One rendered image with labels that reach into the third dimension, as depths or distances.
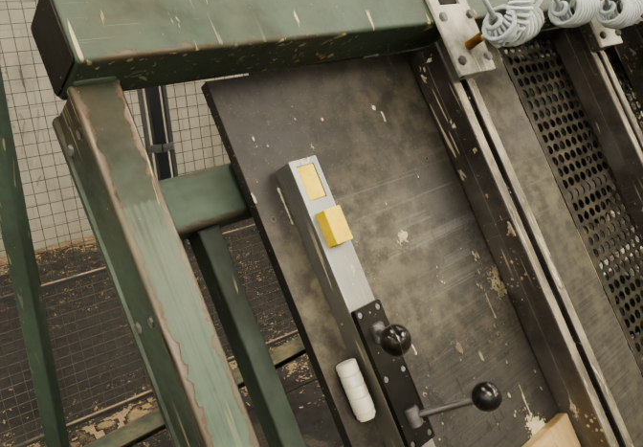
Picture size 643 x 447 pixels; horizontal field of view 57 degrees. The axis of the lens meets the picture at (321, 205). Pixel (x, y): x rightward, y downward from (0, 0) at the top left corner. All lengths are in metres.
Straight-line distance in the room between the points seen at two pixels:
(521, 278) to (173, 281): 0.62
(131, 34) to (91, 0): 0.05
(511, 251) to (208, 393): 0.59
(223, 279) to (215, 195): 0.12
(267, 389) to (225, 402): 0.15
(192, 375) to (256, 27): 0.44
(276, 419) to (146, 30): 0.52
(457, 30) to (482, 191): 0.28
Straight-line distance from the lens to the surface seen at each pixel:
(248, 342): 0.83
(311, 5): 0.89
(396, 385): 0.83
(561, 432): 1.13
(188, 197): 0.82
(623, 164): 1.50
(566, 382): 1.12
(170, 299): 0.69
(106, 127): 0.72
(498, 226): 1.06
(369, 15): 0.95
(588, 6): 1.22
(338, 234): 0.80
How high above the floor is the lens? 1.93
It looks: 20 degrees down
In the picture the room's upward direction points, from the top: 3 degrees counter-clockwise
